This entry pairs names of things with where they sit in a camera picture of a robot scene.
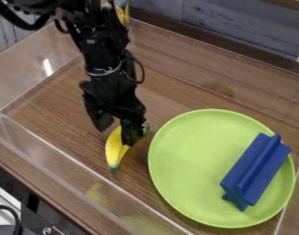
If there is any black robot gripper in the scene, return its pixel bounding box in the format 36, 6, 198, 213
80, 75, 147, 147

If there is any yellow toy banana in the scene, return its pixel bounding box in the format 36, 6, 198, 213
104, 126, 131, 173

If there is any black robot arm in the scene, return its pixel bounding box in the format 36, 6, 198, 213
0, 0, 147, 146

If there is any green round plate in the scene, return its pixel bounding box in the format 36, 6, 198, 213
148, 109, 295, 229

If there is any blue plastic block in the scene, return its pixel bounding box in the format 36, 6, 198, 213
219, 133, 291, 212

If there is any yellow blue tin can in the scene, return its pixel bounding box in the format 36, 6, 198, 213
114, 0, 130, 27

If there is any clear acrylic enclosure wall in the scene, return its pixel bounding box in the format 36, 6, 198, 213
0, 10, 299, 235

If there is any black cable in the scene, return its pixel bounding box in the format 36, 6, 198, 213
0, 204, 23, 235

